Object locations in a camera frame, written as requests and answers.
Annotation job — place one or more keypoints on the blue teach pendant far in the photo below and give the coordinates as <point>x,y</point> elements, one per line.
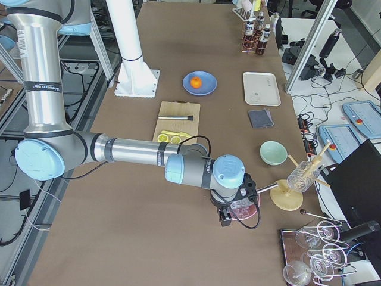
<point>365,116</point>

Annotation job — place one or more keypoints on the lemon slice lower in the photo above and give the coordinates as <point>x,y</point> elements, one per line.
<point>163,138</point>

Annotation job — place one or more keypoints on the tea bottle one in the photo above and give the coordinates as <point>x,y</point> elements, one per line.
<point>263,39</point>

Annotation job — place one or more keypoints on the steel muddler black tip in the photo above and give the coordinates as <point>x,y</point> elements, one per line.
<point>188,117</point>

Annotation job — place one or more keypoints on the blue plate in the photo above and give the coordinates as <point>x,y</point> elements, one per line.
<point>208,83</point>

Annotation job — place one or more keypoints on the tea bottle two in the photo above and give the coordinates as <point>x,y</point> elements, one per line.
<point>249,38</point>

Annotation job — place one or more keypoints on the metal ice scoop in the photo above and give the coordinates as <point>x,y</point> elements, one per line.
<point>267,188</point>

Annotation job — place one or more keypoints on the blue teach pendant near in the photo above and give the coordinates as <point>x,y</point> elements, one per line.
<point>343,140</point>

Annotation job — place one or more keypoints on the wine glass rack tray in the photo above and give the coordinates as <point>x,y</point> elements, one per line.
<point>324,255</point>

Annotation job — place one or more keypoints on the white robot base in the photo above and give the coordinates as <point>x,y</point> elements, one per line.
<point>135,78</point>

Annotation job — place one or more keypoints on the grey folded cloth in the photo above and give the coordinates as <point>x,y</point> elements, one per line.
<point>260,118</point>

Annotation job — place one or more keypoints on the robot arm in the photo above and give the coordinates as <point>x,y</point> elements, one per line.
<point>51,147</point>

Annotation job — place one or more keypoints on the wooden cutting board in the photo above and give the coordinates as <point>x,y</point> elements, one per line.
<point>168,108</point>

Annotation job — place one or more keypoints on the yellow plastic knife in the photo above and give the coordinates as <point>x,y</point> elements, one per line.
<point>182,134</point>

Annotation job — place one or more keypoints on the cream rabbit tray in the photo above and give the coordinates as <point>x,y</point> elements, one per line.
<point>261,89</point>

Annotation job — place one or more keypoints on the orange mandarin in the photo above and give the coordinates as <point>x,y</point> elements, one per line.
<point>196,82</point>

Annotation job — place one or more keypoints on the wooden cup stand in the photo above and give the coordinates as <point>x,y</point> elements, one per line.
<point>286,198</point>

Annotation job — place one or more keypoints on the copper wire bottle rack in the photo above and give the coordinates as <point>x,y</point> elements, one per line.
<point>255,35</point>

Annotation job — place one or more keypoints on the blue teach pendant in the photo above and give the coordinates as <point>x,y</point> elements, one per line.
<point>343,140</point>
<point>365,116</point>

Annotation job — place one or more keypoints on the tea bottle three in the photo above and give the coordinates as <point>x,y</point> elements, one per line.
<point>260,22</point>

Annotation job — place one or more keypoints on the clear glass cup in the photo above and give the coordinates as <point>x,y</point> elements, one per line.
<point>303,177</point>

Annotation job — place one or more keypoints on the green bowl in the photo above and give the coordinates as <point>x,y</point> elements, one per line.
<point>273,153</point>

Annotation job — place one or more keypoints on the lemon slice upper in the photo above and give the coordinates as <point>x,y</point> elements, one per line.
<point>175,140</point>

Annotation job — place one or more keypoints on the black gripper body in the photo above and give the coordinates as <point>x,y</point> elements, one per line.
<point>219,205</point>

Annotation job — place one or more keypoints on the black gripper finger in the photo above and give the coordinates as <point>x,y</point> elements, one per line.
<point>225,217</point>

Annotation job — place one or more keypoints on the black monitor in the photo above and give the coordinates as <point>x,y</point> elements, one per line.
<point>355,183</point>

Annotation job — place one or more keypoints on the pink bowl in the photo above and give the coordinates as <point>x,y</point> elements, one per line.
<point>243,209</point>

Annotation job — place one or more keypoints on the lemon slice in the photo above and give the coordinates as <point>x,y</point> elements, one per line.
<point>175,140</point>
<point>163,138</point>

